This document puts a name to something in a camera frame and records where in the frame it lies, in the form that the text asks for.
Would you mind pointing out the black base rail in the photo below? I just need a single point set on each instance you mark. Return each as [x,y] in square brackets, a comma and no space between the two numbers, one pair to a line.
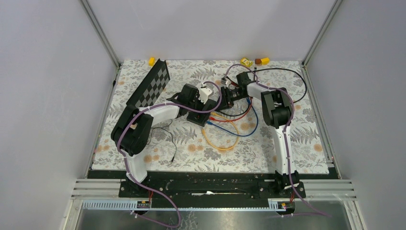
[205,189]

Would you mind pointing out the yellow rectangular block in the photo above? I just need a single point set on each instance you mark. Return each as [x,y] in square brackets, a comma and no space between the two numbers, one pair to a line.
[264,61]

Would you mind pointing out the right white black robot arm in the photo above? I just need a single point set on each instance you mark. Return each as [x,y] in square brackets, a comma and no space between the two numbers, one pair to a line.
[277,112]

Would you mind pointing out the yellow owl toy block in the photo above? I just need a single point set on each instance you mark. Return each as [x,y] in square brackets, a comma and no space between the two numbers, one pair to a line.
[246,62]

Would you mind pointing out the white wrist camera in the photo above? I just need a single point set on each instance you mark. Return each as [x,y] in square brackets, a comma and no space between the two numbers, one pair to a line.
[226,81]
[204,93]

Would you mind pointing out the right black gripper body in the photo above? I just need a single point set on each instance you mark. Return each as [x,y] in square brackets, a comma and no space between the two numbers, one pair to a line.
[235,95]

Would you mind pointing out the small yellow block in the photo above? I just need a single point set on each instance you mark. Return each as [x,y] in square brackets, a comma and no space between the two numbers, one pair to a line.
[151,61]

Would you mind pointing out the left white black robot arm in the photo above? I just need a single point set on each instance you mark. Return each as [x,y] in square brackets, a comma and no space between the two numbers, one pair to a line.
[131,132]

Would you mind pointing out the floral patterned table mat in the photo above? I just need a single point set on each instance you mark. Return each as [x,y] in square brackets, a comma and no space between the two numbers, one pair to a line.
[244,145]

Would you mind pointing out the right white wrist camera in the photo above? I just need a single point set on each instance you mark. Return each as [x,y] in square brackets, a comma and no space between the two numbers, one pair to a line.
[226,81]

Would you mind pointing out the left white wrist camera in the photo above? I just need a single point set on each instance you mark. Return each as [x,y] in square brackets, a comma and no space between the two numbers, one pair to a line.
[204,93]

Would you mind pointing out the black white checkerboard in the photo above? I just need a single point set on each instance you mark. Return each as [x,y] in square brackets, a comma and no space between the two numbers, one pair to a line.
[151,86]

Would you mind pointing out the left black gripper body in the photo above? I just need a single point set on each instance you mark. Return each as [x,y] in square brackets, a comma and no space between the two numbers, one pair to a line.
[197,103]

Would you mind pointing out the black network switch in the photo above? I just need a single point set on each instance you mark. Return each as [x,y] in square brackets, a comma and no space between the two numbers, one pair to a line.
[198,119]

